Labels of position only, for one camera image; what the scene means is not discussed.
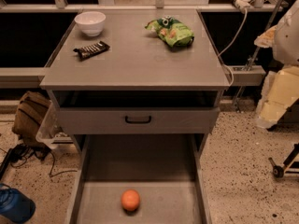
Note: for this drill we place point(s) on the black wheeled stand base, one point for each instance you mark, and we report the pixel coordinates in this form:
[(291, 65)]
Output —
[(289, 166)]

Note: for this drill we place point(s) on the white ceramic bowl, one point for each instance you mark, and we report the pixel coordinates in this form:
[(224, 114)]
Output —
[(91, 23)]

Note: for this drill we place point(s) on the green chip bag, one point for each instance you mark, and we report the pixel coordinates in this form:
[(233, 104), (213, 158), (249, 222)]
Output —
[(172, 31)]

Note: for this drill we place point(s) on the metal stand pole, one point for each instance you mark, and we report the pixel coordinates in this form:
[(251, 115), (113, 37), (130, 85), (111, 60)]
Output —
[(258, 4)]

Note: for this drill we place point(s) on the open grey middle drawer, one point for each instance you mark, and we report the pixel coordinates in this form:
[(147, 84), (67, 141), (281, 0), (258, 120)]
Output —
[(163, 168)]

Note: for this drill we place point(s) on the black drawer handle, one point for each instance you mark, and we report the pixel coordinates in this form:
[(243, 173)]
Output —
[(138, 120)]

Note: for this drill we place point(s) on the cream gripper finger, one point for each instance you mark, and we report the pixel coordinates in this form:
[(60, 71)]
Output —
[(280, 91), (266, 39)]

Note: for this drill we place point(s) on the brown fabric bag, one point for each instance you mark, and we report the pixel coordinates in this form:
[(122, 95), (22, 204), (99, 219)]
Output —
[(30, 113)]

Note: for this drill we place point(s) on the clear plastic bin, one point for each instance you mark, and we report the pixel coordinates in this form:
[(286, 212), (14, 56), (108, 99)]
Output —
[(50, 132)]

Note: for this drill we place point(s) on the dark chocolate bar wrapper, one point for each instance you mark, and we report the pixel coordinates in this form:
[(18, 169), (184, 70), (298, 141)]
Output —
[(92, 50)]

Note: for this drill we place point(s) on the grey top drawer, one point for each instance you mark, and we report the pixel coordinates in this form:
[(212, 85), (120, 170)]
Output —
[(111, 120)]

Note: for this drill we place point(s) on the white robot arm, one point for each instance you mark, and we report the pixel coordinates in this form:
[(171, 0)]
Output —
[(286, 41)]

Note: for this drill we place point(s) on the orange fruit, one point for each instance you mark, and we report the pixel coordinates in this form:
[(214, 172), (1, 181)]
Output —
[(130, 200)]

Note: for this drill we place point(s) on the blue water jug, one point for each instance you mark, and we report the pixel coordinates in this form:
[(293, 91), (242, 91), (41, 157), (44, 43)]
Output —
[(14, 205)]

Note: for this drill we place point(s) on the grey drawer cabinet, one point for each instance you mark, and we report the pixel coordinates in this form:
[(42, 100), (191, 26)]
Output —
[(139, 70)]

